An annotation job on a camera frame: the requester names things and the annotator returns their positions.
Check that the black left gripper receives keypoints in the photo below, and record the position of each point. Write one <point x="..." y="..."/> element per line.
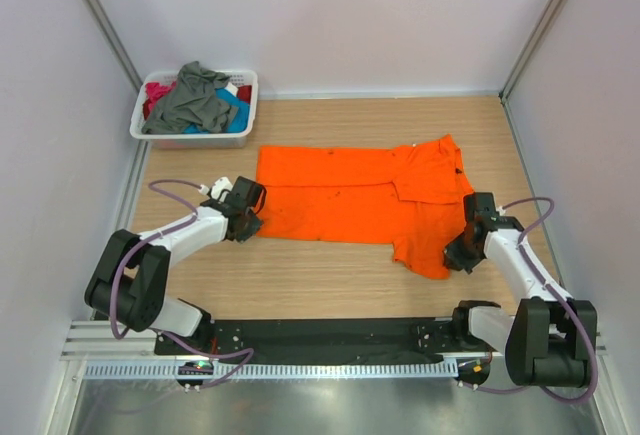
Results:
<point x="251" y="230"/>

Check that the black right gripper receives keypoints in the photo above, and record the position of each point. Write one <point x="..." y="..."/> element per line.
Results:
<point x="455" y="261"/>

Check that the orange t shirt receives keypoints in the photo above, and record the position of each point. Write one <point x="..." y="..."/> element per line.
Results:
<point x="409" y="197"/>

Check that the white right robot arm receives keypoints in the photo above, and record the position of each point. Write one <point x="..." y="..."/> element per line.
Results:
<point x="551" y="340"/>

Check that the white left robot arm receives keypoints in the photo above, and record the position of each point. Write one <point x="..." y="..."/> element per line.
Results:
<point x="129" y="283"/>

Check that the blue t shirt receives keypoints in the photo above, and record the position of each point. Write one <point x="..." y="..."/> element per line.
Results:
<point x="237" y="116"/>

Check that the grey t shirt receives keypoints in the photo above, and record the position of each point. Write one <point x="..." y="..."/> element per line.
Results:
<point x="192" y="103"/>

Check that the dark red t shirt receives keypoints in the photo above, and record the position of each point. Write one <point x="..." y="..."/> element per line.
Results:
<point x="244" y="93"/>

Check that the white garment in basket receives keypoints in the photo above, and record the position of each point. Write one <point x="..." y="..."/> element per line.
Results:
<point x="231" y="88"/>

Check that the white plastic laundry basket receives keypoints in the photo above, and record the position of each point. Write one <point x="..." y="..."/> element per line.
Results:
<point x="238" y="78"/>

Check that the pink t shirt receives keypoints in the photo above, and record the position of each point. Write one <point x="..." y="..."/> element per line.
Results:
<point x="156" y="91"/>

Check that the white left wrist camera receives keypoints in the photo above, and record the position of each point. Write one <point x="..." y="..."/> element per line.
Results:
<point x="218" y="190"/>

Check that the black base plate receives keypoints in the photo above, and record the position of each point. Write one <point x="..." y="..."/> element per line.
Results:
<point x="340" y="342"/>

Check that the slotted white cable duct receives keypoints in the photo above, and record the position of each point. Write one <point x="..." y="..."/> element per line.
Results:
<point x="194" y="370"/>

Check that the aluminium front rail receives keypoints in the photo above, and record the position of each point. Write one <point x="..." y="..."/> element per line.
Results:
<point x="95" y="339"/>

